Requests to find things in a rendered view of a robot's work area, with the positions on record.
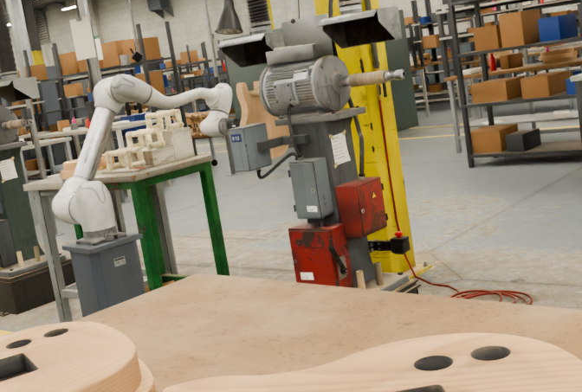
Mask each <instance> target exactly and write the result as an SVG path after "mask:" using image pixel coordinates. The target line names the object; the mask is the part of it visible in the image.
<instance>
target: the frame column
mask: <svg viewBox="0 0 582 392"><path fill-rule="evenodd" d="M352 117H353V116H352ZM352 117H349V118H345V119H340V120H335V121H326V122H316V123H307V124H298V125H292V129H293V134H294V135H302V134H309V137H310V142H309V143H306V144H298V145H296V146H297V148H298V150H299V152H300V154H301V155H302V156H303V157H304V158H312V157H325V158H326V162H327V173H328V178H329V184H330V190H331V196H332V201H333V212H334V213H333V214H332V215H329V216H327V217H325V218H323V219H324V220H323V222H324V223H340V216H339V210H338V204H337V198H336V193H335V187H336V186H338V185H341V184H343V183H347V182H350V181H352V180H354V179H357V178H358V170H357V165H356V158H355V152H354V146H353V141H352V129H351V123H352ZM307 223H319V220H318V219H307ZM346 239H347V246H348V251H349V257H350V262H351V269H352V279H353V285H354V287H353V288H355V287H357V286H358V282H357V276H356V271H358V270H362V271H363V274H364V280H365V282H367V281H368V280H371V279H373V278H374V277H376V276H375V270H374V265H373V263H372V259H371V256H370V252H369V246H368V240H367V236H366V237H364V238H346Z"/></svg>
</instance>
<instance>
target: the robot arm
mask: <svg viewBox="0 0 582 392"><path fill-rule="evenodd" d="M93 94H94V107H95V111H94V116H93V118H92V121H91V124H90V126H89V129H88V132H87V136H86V139H85V142H84V145H83V147H82V150H81V154H80V157H79V159H78V162H77V165H76V167H75V170H74V174H73V177H70V178H69V179H68V180H66V181H65V183H64V184H63V186H62V187H61V189H60V191H59V192H58V194H56V195H55V198H54V200H53V202H52V210H53V213H54V214H55V216H56V217H57V218H58V219H59V220H61V221H63V222H65V223H69V224H80V225H81V226H82V230H83V237H84V238H81V239H79V240H78V241H76V244H84V245H91V246H98V245H100V244H102V243H105V242H109V241H113V240H117V239H119V238H123V237H127V233H121V232H119V231H118V229H117V226H116V221H115V214H114V208H113V201H112V197H111V195H110V193H109V191H108V189H107V187H106V186H105V185H104V183H101V182H99V181H94V177H95V174H96V171H97V169H98V166H99V163H100V159H101V156H102V153H103V151H104V148H105V145H106V142H107V138H108V135H109V132H110V130H111V127H112V124H113V120H114V117H115V115H117V114H118V113H119V112H120V110H121V108H122V107H123V105H125V103H126V102H138V103H140V104H143V105H148V106H155V107H157V108H162V109H172V108H176V107H179V106H182V105H184V104H187V103H189V102H192V101H193V100H197V99H204V100H205V102H206V105H207V106H209V108H210V113H209V115H208V117H207V118H206V119H205V120H203V121H202V123H201V124H200V131H201V133H202V134H204V135H206V136H209V137H221V136H223V135H229V132H228V130H229V129H231V128H236V127H239V126H240V122H241V120H240V119H233V118H228V116H229V112H230V108H231V103H232V89H231V87H230V86H229V85H228V84H226V83H219V84H217V85H216V86H215V88H212V89H207V88H196V89H193V90H190V91H188V92H185V93H181V94H178V95H175V96H171V97H167V96H164V95H163V94H161V93H160V92H158V91H157V90H156V89H154V88H153V87H151V86H150V85H148V84H147V83H145V82H144V81H142V80H140V79H137V78H135V77H133V76H131V75H128V74H117V75H115V76H113V77H108V78H105V79H103V80H101V81H99V82H98V83H97V84H96V86H95V87H94V92H93Z"/></svg>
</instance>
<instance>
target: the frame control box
mask: <svg viewBox="0 0 582 392"><path fill-rule="evenodd" d="M228 132H229V137H230V146H231V151H232V157H233V162H234V167H235V172H244V171H252V170H256V171H257V176H258V178H260V179H263V178H265V177H267V176H268V175H269V174H271V173H272V172H273V171H274V170H275V169H276V168H277V167H278V166H280V165H281V164H282V163H283V162H284V161H285V160H287V159H288V158H289V157H291V156H295V160H296V161H299V160H298V157H297V154H296V153H295V152H290V153H289V154H287V156H285V157H284V158H283V159H282V160H280V161H279V162H278V163H277V164H276V165H275V166H274V167H273V168H272V169H270V170H269V171H268V172H267V173H265V174H264V175H263V176H261V171H262V170H261V168H263V167H266V166H270V165H271V164H272V159H271V154H270V149H268V150H266V151H258V150H257V145H256V143H259V142H262V141H265V140H268V133H267V127H266V123H257V124H249V125H243V126H239V127H236V128H231V129H229V130H228Z"/></svg>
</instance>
